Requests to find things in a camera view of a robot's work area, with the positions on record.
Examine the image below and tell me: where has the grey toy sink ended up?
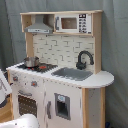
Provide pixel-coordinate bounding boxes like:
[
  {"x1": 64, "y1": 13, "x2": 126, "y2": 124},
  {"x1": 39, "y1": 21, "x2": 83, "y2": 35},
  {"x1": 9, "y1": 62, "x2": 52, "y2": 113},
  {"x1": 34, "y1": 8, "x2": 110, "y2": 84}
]
[{"x1": 52, "y1": 67, "x2": 92, "y2": 81}]

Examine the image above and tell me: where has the black toy stovetop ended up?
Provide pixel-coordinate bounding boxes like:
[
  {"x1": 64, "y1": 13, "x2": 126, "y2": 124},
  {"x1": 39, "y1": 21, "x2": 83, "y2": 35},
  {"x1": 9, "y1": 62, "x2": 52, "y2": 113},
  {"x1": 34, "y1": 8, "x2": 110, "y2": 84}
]
[{"x1": 20, "y1": 63, "x2": 56, "y2": 73}]

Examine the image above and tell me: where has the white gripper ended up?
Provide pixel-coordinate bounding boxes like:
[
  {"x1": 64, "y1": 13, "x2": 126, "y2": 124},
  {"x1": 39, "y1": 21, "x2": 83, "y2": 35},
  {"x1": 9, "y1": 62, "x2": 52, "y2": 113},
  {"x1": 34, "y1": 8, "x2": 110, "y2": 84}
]
[{"x1": 0, "y1": 70, "x2": 12, "y2": 108}]

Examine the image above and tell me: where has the grey range hood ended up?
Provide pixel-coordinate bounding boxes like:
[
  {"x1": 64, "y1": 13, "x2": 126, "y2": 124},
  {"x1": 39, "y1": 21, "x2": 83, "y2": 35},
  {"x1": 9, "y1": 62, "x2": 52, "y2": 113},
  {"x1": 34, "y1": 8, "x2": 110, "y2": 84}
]
[{"x1": 24, "y1": 15, "x2": 53, "y2": 34}]

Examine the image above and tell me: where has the black toy faucet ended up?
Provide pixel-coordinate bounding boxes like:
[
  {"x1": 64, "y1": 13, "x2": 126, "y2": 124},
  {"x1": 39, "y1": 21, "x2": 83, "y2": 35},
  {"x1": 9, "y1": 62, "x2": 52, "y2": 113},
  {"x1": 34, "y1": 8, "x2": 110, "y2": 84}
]
[{"x1": 76, "y1": 50, "x2": 94, "y2": 70}]

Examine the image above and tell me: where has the left red stove knob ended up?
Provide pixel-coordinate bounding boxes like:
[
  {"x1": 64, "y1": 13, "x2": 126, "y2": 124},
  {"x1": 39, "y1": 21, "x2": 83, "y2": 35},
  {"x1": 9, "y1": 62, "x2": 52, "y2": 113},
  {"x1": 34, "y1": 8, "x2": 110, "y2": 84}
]
[{"x1": 13, "y1": 76, "x2": 18, "y2": 82}]

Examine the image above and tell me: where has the red stove knob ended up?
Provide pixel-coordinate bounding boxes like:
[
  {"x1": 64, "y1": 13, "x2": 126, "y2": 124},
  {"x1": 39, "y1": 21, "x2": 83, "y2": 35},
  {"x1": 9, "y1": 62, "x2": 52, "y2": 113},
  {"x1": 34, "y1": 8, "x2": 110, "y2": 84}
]
[
  {"x1": 13, "y1": 76, "x2": 18, "y2": 82},
  {"x1": 31, "y1": 81, "x2": 37, "y2": 87}
]

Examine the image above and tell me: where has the grey ice dispenser panel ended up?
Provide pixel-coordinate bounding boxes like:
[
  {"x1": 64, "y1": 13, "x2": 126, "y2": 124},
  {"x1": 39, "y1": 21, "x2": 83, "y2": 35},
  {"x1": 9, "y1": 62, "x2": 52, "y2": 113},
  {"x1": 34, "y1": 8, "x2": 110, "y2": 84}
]
[{"x1": 54, "y1": 93, "x2": 71, "y2": 120}]

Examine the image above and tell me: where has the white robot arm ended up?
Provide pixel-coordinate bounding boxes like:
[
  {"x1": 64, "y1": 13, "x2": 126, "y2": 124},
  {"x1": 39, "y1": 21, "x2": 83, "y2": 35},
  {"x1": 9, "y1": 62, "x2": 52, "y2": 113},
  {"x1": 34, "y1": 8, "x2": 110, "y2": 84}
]
[{"x1": 0, "y1": 70, "x2": 39, "y2": 128}]

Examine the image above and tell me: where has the white toy microwave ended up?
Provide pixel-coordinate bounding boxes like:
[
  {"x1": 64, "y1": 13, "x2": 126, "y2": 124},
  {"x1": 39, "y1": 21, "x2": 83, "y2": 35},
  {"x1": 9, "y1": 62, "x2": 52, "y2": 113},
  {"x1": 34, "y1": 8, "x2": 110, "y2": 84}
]
[{"x1": 55, "y1": 14, "x2": 92, "y2": 34}]

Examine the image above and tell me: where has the toy oven door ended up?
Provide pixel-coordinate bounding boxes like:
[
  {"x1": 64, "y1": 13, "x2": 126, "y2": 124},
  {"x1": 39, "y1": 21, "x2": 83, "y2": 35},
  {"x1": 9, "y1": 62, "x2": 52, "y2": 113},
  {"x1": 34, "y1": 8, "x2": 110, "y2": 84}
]
[{"x1": 18, "y1": 90, "x2": 37, "y2": 116}]

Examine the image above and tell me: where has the wooden toy kitchen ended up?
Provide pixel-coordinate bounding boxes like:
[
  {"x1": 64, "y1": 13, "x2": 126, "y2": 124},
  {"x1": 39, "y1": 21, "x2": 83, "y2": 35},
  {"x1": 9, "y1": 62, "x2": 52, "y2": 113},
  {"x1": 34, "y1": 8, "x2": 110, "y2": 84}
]
[{"x1": 7, "y1": 10, "x2": 114, "y2": 128}]

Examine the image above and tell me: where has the right red stove knob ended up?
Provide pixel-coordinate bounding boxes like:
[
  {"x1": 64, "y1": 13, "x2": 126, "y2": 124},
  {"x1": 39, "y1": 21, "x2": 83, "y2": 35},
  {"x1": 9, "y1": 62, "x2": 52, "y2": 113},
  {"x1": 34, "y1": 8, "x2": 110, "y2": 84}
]
[{"x1": 31, "y1": 81, "x2": 37, "y2": 87}]

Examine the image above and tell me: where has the grey cabinet door handle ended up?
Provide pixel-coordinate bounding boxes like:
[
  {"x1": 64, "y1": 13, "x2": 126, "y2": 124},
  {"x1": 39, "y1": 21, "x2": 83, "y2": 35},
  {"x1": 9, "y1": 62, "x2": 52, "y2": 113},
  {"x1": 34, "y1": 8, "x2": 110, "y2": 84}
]
[{"x1": 47, "y1": 101, "x2": 51, "y2": 119}]

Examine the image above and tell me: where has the small metal pot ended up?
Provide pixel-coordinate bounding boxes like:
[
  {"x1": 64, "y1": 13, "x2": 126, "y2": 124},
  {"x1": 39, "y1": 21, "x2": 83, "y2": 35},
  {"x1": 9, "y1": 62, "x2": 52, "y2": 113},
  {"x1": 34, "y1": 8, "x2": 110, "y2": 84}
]
[{"x1": 24, "y1": 57, "x2": 39, "y2": 67}]

